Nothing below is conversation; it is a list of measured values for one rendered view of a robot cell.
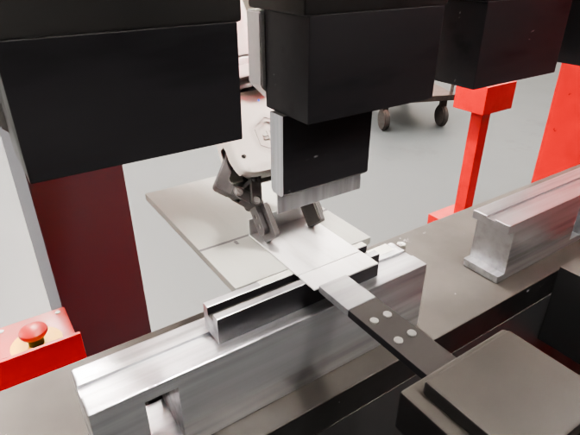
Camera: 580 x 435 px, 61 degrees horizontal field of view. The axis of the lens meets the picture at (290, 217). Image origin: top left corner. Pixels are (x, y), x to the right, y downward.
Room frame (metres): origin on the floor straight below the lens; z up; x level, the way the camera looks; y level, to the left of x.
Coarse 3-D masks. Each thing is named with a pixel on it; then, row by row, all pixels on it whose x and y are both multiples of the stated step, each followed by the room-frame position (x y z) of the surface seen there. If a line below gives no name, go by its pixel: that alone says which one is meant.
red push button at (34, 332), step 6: (30, 324) 0.57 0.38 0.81; (36, 324) 0.57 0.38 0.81; (42, 324) 0.57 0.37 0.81; (24, 330) 0.55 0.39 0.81; (30, 330) 0.55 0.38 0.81; (36, 330) 0.55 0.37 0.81; (42, 330) 0.55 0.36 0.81; (18, 336) 0.55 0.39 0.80; (24, 336) 0.54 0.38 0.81; (30, 336) 0.54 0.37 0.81; (36, 336) 0.54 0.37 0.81; (42, 336) 0.55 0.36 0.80; (30, 342) 0.54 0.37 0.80; (36, 342) 0.55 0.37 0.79; (42, 342) 0.55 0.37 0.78
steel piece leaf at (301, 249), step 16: (288, 224) 0.52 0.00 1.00; (304, 224) 0.52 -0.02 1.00; (320, 224) 0.52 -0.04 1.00; (256, 240) 0.49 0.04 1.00; (272, 240) 0.49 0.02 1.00; (288, 240) 0.49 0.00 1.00; (304, 240) 0.49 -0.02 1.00; (320, 240) 0.49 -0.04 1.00; (336, 240) 0.49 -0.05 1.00; (288, 256) 0.45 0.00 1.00; (304, 256) 0.45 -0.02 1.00; (320, 256) 0.45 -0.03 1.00; (336, 256) 0.45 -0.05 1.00; (304, 272) 0.42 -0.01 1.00
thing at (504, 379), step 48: (336, 288) 0.39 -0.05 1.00; (384, 336) 0.32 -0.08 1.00; (432, 384) 0.24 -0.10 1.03; (480, 384) 0.24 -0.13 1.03; (528, 384) 0.24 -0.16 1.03; (576, 384) 0.24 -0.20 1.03; (432, 432) 0.22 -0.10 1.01; (480, 432) 0.21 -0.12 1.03; (528, 432) 0.20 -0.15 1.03; (576, 432) 0.21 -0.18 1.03
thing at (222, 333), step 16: (368, 272) 0.45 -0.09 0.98; (240, 288) 0.40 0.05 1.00; (256, 288) 0.40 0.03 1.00; (272, 288) 0.41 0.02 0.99; (288, 288) 0.40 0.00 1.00; (304, 288) 0.40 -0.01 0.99; (208, 304) 0.37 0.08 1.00; (224, 304) 0.38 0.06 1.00; (240, 304) 0.37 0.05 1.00; (256, 304) 0.37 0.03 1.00; (272, 304) 0.38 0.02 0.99; (288, 304) 0.39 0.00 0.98; (304, 304) 0.40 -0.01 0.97; (208, 320) 0.37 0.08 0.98; (224, 320) 0.35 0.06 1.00; (240, 320) 0.36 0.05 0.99; (256, 320) 0.37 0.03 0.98; (272, 320) 0.38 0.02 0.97; (224, 336) 0.35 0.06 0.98
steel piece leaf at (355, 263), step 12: (360, 252) 0.46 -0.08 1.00; (336, 264) 0.44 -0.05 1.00; (348, 264) 0.44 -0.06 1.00; (360, 264) 0.44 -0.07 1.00; (372, 264) 0.44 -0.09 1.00; (300, 276) 0.41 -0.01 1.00; (312, 276) 0.41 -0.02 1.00; (324, 276) 0.41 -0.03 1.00; (336, 276) 0.41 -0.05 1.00; (312, 288) 0.39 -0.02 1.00
